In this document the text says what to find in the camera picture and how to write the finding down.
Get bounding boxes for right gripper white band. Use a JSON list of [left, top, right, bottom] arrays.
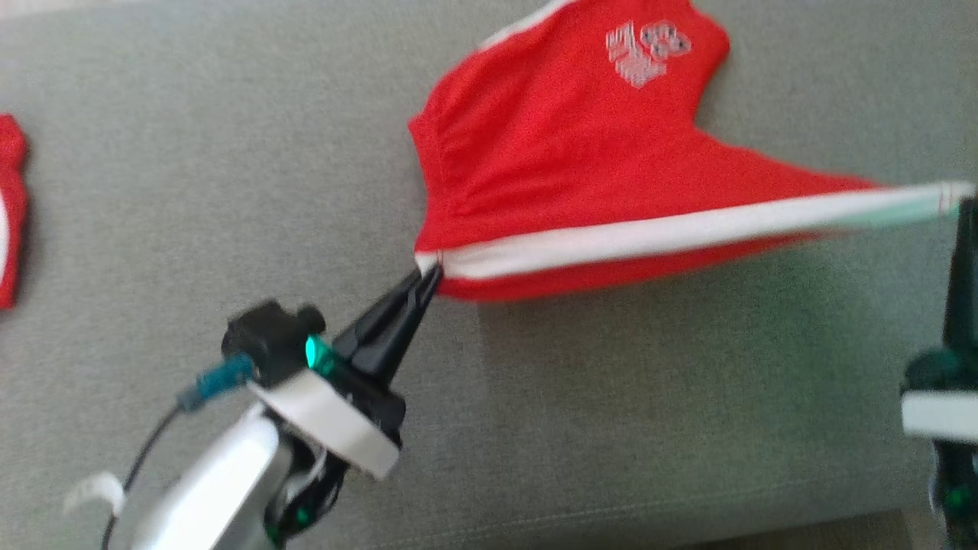
[[900, 195, 978, 445]]

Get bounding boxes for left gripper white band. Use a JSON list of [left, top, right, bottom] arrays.
[[248, 266, 445, 482]]

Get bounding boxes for red white striped sports shorts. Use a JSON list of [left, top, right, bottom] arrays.
[[407, 0, 975, 303], [0, 113, 30, 310]]

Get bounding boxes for grey fabric sofa chaise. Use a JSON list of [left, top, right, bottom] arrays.
[[0, 0, 978, 550]]

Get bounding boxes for black cable with teal connector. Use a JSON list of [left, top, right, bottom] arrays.
[[99, 353, 257, 550]]

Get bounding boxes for white cable label tag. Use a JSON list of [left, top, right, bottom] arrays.
[[63, 471, 128, 517]]

